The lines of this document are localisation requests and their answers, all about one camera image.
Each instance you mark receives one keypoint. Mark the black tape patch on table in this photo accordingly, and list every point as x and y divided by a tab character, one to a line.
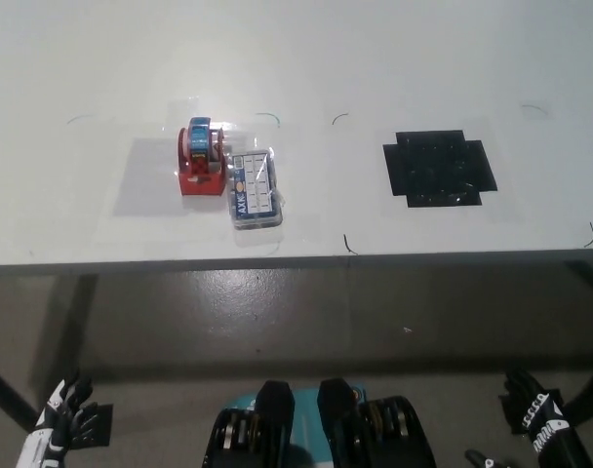
438	168

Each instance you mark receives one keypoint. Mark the black right hand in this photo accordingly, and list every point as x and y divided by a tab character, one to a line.
550	429

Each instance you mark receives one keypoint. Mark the white and black left hand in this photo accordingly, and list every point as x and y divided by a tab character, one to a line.
45	439

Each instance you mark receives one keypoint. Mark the black table leg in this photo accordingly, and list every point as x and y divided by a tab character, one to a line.
11	397
591	390

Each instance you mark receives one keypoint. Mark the red tape dispenser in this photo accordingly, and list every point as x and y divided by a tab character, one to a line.
199	168

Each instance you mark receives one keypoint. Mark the clear plastic battery box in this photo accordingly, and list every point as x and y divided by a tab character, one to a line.
252	190

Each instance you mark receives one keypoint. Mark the grey rectangular sheet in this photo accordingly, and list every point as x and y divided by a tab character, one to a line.
145	180

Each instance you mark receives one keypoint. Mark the black and teal robot body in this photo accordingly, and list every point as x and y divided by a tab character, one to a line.
277	431

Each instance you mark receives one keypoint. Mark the black floor tape patch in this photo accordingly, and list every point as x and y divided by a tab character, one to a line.
99	424

